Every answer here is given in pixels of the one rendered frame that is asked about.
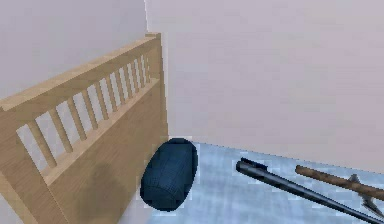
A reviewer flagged dark blue pillow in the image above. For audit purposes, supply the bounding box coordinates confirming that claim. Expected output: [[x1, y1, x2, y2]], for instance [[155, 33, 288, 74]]
[[139, 137, 199, 212]]

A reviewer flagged light wooden bed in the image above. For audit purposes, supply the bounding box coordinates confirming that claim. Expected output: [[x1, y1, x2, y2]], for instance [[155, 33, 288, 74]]
[[0, 32, 384, 224]]

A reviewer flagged black baseball bat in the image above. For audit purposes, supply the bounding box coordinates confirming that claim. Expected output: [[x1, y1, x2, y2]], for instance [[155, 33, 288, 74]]
[[235, 157, 384, 224]]

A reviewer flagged brown wooden stick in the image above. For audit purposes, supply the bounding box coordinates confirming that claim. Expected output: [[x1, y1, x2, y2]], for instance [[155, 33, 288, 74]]
[[294, 165, 384, 202]]

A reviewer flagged grey pointed metal piece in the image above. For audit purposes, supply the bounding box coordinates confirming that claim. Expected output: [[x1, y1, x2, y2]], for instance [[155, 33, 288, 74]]
[[348, 173, 384, 219]]

